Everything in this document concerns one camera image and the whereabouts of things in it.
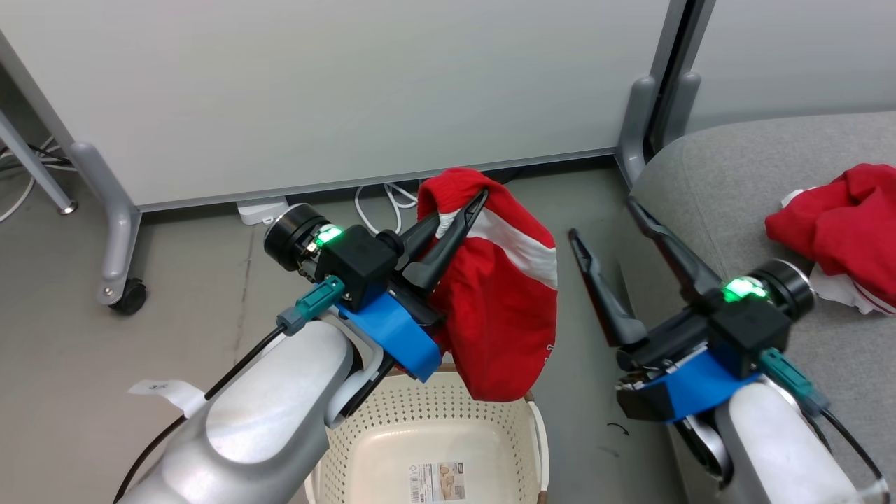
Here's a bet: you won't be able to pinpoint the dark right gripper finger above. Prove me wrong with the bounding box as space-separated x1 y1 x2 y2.
568 228 649 349
626 195 726 303

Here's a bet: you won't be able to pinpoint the teal plug right camera cable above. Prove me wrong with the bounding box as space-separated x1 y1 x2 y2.
759 348 891 504

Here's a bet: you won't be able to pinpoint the black floor cable by table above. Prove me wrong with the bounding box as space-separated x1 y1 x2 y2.
0 143 75 169

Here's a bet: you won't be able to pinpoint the white looped cable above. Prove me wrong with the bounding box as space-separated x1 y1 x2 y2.
353 181 421 236

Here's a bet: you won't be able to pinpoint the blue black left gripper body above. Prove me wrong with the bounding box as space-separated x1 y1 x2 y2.
264 204 449 383

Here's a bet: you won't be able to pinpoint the narrow white partition panel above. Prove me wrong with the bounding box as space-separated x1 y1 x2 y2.
647 0 896 156

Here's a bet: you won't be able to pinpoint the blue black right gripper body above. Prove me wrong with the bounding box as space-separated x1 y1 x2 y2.
616 259 817 425

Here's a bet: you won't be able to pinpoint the grey fabric sofa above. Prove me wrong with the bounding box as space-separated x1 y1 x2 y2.
629 111 896 504

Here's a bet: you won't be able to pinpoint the black castor wheel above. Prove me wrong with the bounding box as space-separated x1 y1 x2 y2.
109 278 148 316

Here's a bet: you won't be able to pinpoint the white paper cable tag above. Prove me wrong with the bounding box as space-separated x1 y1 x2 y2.
128 378 208 419

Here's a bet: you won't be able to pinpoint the white floor cable by table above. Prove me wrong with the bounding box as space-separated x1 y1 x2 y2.
0 136 64 224

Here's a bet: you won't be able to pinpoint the red shorts with white stripe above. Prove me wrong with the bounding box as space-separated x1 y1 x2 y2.
417 167 560 403

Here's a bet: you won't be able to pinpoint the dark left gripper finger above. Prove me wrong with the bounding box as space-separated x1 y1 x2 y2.
392 210 446 270
405 188 489 293

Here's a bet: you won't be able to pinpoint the wide white partition panel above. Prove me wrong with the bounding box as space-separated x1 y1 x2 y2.
0 0 691 307

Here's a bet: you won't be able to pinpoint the grey metal table leg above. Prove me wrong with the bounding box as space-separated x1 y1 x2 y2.
0 108 80 216

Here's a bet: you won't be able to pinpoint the white power strip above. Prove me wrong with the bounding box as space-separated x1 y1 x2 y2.
236 197 290 226

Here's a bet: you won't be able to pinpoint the cream perforated laundry basket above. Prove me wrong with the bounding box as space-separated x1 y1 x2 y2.
304 370 551 504

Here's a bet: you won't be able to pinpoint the red shirt with white trim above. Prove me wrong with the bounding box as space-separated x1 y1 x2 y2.
764 163 896 317

